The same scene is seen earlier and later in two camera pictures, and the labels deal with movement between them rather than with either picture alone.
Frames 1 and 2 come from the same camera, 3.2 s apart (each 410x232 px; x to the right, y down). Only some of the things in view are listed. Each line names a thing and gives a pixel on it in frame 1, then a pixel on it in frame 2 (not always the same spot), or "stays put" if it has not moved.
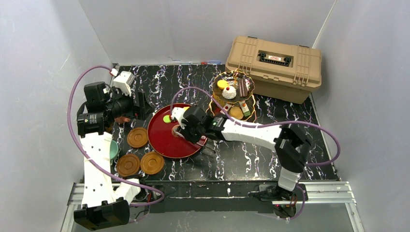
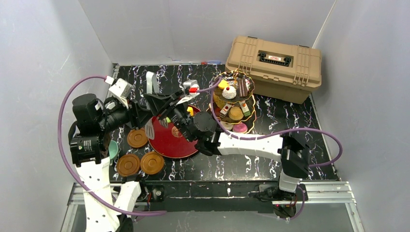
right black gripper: [191, 137] → [174, 107]
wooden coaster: [152, 163] stays put
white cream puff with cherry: [229, 92] stays put
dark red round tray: [161, 137] stays put
